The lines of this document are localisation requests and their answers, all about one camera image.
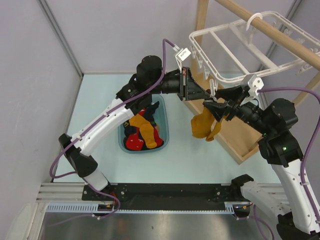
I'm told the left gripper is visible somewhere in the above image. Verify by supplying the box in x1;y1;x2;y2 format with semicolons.
148;67;210;101

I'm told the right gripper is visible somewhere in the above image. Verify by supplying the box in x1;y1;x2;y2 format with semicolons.
202;83;273;136

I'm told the mustard yellow sock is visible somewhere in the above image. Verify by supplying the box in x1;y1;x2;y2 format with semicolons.
205;116;224;142
129;114;157;149
190;107;215;139

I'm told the white plastic clip hanger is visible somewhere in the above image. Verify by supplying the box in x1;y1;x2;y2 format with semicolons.
189;11;320;95

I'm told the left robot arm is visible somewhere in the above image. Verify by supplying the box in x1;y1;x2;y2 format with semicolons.
58;55;210;200

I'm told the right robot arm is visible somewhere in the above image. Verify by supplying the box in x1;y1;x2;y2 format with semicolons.
203;86;320;240

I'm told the wooden hanger stand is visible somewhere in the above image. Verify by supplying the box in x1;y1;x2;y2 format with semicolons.
189;0;320;167

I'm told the blue plastic sock basin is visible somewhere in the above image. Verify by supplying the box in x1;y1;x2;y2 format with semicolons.
118;94;169;154

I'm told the red sock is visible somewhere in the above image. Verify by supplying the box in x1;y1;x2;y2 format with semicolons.
124;109;163;151

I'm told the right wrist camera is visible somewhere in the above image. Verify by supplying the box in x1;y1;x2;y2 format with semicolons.
240;73;264;106

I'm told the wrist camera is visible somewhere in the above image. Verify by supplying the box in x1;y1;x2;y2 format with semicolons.
173;45;191;72
240;73;264;106

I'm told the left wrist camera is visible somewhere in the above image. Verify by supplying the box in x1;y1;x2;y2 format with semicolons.
173;45;191;72

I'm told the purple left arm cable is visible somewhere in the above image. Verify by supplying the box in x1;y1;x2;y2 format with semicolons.
47;38;181;226

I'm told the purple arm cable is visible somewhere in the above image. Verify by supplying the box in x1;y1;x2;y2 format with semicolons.
252;86;320;240
47;38;181;226

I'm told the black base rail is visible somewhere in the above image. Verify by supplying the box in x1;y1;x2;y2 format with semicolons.
82;182;241;211

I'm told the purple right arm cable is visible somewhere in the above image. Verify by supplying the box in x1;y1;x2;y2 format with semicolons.
252;86;320;240

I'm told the aluminium frame post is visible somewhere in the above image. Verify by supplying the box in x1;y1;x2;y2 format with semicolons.
37;0;84;80

